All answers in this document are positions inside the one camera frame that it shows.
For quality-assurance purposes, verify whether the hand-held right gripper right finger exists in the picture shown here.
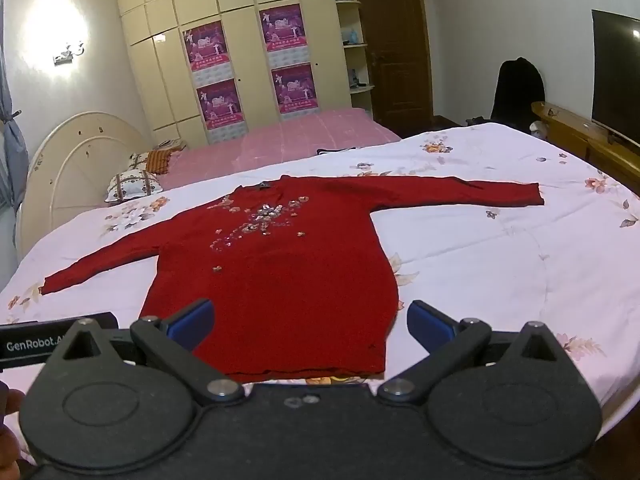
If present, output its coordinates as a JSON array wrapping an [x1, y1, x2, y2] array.
[[377, 300, 573, 406]]

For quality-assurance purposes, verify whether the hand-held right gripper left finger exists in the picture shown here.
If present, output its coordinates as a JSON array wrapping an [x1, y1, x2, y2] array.
[[47, 298, 246, 406]]

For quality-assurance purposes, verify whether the red beaded sweater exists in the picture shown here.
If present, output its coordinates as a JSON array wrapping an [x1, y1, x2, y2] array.
[[41, 175, 545, 385]]

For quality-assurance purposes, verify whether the person's left hand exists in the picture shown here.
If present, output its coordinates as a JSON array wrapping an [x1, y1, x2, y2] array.
[[0, 382, 26, 466]]

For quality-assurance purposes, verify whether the white floral quilt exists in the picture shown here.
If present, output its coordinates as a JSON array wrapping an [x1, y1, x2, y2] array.
[[0, 122, 640, 466]]

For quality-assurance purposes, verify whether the plaid patterned pillow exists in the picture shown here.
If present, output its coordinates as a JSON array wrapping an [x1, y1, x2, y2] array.
[[105, 170, 166, 204]]

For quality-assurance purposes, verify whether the orange striped cushion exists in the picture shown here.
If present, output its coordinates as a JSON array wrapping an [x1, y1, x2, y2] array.
[[147, 146, 188, 176]]

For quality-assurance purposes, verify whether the small patterned pillow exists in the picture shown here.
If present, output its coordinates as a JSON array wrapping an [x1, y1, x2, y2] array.
[[127, 152, 161, 173]]

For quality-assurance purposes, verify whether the cream round headboard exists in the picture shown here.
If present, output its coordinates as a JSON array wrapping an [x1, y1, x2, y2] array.
[[15, 111, 151, 261]]

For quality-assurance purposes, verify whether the grey curtain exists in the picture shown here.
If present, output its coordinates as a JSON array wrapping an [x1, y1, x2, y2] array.
[[0, 77, 30, 206]]

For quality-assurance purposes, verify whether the pink bed sheet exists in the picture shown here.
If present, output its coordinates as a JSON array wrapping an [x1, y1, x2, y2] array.
[[160, 106, 403, 191]]

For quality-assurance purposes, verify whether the wooden television stand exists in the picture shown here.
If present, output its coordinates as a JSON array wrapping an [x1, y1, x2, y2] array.
[[531, 101, 640, 193]]

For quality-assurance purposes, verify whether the cream corner shelf unit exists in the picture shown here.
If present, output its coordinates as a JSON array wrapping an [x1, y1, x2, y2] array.
[[330, 0, 376, 111]]

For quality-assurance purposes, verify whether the black jacket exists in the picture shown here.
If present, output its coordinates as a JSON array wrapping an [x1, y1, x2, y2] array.
[[490, 57, 546, 126]]

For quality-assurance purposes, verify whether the brown wooden door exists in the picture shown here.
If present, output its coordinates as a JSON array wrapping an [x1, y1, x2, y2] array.
[[351, 0, 433, 133]]

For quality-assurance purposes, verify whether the black flat television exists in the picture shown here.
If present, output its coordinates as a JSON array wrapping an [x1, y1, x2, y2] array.
[[591, 9, 640, 148]]

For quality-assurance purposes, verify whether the purple wall poster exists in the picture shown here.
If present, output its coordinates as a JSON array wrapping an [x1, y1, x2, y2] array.
[[182, 21, 232, 72], [271, 62, 321, 115], [258, 4, 308, 53], [196, 78, 246, 131]]

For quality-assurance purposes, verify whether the wall lamp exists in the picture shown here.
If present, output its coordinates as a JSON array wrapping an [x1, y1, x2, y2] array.
[[52, 40, 86, 66]]

